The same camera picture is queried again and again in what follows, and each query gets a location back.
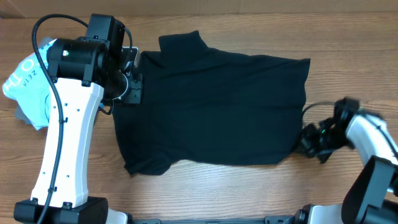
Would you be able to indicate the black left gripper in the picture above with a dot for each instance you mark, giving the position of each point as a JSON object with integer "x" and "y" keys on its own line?
{"x": 135, "y": 97}

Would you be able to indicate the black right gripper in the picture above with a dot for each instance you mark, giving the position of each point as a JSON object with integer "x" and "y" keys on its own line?
{"x": 307, "y": 142}

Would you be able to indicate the black t-shirt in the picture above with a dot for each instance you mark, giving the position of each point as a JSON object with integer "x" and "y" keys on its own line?
{"x": 207, "y": 105}

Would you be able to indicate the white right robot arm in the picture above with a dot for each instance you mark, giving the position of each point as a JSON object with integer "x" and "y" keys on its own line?
{"x": 365, "y": 132}

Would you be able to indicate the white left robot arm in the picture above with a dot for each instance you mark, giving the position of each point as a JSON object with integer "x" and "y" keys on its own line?
{"x": 84, "y": 75}

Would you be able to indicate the light blue printed t-shirt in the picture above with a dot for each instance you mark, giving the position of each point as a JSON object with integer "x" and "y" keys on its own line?
{"x": 28, "y": 86}

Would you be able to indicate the grey folded garment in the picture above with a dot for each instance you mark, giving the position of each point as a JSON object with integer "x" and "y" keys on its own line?
{"x": 19, "y": 114}

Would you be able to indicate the brown cardboard backboard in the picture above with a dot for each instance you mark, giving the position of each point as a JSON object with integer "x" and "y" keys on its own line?
{"x": 84, "y": 8}

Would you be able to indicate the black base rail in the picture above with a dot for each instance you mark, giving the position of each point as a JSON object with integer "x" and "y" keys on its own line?
{"x": 282, "y": 219}

